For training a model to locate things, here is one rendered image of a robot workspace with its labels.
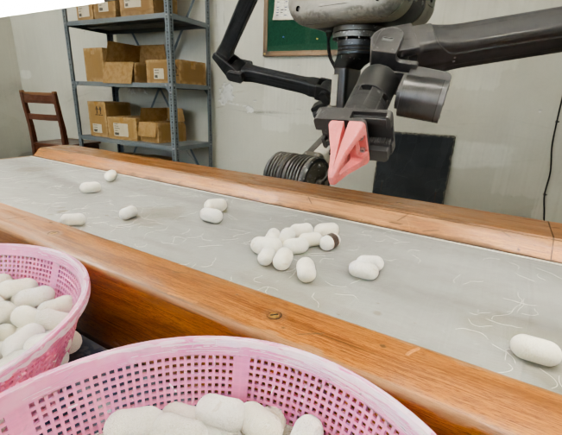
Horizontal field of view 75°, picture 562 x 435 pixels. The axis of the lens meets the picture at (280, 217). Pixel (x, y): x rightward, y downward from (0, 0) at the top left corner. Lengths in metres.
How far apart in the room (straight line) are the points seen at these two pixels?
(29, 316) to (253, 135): 2.63
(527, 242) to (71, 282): 0.54
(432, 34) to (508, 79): 1.84
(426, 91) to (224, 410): 0.45
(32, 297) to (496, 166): 2.34
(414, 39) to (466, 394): 0.49
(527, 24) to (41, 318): 0.69
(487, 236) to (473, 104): 1.91
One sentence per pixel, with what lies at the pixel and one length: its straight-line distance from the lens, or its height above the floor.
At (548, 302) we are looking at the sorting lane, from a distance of 0.46.
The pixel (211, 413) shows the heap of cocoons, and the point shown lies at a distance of 0.25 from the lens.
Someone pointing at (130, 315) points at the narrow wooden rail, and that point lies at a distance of 0.37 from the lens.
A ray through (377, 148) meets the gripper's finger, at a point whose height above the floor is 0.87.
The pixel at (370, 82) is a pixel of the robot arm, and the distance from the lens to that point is 0.55.
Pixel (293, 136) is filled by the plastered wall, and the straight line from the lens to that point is 2.74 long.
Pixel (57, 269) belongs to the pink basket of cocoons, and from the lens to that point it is 0.43.
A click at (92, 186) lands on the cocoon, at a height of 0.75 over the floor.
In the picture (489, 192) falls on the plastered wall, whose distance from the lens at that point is 2.50.
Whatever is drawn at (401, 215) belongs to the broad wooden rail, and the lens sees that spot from 0.59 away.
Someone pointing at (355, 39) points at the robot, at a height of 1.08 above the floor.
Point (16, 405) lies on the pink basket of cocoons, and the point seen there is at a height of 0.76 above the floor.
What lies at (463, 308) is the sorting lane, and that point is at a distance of 0.40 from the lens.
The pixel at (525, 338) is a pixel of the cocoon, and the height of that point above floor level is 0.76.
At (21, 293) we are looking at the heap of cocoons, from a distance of 0.42.
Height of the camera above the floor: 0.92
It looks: 18 degrees down
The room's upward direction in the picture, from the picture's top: 2 degrees clockwise
